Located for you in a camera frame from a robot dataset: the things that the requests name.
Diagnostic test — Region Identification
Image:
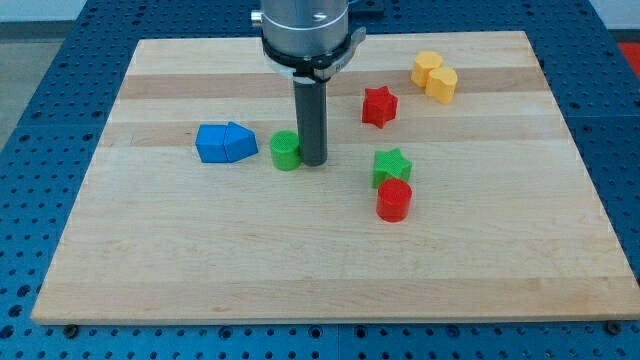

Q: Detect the red star block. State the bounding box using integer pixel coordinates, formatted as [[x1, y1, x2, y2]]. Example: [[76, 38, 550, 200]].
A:
[[361, 86, 398, 129]]

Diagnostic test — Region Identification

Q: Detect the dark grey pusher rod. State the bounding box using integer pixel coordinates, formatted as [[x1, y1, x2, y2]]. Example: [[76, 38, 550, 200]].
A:
[[294, 82, 328, 167]]

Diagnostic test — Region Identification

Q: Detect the red cylinder block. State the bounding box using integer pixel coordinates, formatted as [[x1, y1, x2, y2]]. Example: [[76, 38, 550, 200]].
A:
[[376, 178, 413, 222]]

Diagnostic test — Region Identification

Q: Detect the green cylinder block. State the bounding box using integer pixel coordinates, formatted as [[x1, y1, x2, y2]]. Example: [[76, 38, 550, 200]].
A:
[[270, 130, 301, 171]]

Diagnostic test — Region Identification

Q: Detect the yellow hexagon block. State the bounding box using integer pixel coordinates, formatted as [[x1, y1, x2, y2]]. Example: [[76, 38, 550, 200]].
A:
[[410, 51, 444, 88]]

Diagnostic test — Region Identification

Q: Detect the yellow heart block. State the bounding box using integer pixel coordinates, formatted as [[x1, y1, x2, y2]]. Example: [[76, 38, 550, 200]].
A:
[[425, 67, 458, 104]]

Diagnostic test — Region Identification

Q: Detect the blue cube block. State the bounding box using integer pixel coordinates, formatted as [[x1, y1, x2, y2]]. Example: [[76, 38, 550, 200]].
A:
[[195, 124, 228, 163]]

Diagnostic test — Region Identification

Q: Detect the wooden board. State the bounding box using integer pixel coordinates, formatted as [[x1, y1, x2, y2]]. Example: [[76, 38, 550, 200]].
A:
[[32, 31, 639, 325]]

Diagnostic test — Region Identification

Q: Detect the green star block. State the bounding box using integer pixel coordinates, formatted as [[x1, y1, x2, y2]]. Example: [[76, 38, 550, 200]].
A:
[[371, 148, 412, 188]]

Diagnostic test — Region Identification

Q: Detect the blue triangle block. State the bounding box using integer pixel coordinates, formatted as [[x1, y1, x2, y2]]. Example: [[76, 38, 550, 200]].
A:
[[223, 122, 258, 162]]

